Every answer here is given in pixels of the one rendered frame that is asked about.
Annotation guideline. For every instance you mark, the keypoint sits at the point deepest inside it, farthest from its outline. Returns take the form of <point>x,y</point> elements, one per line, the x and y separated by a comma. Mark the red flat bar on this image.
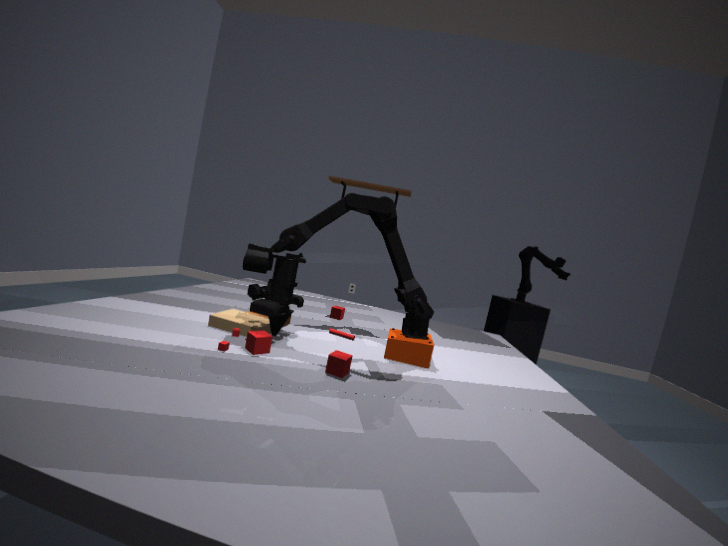
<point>342,334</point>

